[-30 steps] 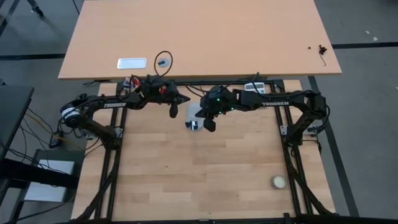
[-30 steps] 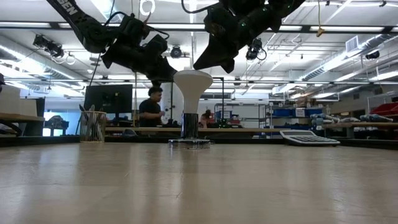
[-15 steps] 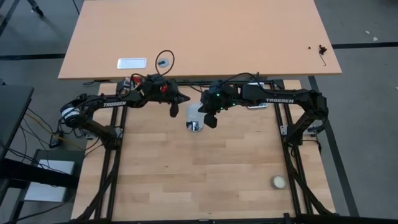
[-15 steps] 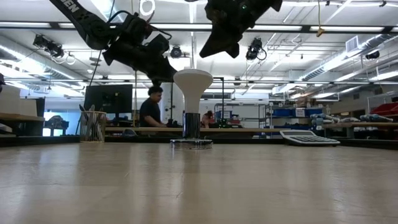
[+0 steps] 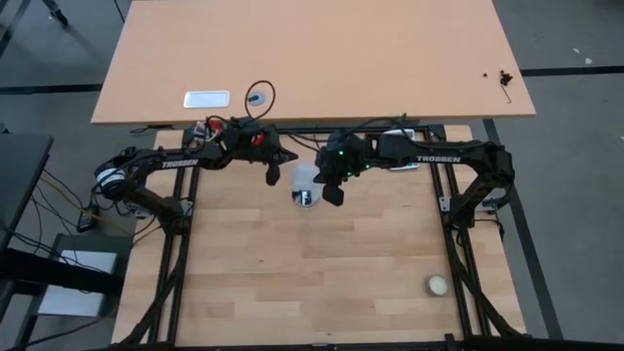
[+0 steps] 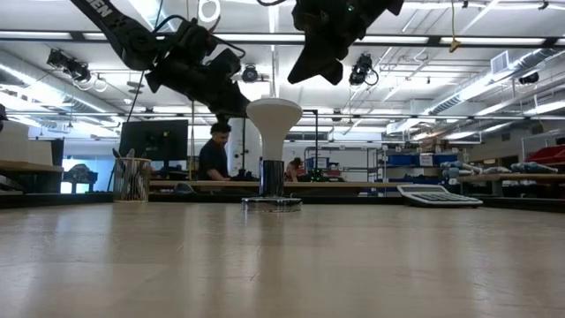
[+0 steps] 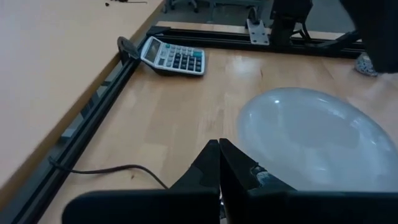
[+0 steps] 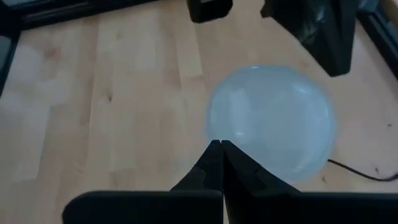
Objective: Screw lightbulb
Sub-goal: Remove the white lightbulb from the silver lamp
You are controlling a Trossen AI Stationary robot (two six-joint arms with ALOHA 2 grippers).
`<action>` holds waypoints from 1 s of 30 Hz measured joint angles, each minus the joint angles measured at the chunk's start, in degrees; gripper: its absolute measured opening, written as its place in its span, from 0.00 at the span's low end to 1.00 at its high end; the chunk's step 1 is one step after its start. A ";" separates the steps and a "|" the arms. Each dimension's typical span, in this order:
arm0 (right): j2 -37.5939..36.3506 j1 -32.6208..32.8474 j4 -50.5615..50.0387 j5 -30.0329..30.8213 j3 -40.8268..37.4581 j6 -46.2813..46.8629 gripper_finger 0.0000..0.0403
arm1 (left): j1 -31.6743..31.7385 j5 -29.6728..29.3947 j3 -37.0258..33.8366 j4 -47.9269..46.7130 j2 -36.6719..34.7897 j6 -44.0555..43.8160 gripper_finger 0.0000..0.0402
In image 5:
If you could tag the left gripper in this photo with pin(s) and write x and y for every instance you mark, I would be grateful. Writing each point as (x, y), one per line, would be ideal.
(246, 141)

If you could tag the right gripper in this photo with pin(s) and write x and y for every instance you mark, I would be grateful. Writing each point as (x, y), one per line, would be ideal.
(348, 156)

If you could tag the white lightbulb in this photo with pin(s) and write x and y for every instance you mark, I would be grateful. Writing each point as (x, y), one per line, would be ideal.
(304, 178)

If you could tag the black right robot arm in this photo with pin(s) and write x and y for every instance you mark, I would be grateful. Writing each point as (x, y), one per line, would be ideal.
(478, 151)

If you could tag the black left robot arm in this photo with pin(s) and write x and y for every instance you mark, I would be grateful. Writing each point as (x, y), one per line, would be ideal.
(141, 163)

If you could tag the grey desk calculator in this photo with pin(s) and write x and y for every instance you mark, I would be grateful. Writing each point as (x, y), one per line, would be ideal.
(407, 167)

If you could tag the light wood desk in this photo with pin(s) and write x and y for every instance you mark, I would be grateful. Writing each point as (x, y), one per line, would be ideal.
(317, 58)

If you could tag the small cream round lid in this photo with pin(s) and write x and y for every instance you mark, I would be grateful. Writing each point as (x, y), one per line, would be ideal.
(437, 285)

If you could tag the black hex key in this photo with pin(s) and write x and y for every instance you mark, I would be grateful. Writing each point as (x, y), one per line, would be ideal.
(506, 92)

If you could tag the small black parts clump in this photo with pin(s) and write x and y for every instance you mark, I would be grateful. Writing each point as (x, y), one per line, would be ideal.
(505, 77)

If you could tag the black power brick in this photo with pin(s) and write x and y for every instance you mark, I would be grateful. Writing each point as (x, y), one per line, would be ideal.
(87, 219)

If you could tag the black desk leg bar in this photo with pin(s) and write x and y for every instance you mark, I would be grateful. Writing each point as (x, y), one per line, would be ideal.
(58, 273)

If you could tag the black stand leg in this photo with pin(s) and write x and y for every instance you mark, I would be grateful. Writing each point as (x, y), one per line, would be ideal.
(57, 15)

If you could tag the black side desk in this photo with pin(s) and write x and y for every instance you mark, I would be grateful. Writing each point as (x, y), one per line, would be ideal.
(19, 185)

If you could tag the black aluminium frame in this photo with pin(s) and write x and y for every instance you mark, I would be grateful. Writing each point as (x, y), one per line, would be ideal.
(302, 130)

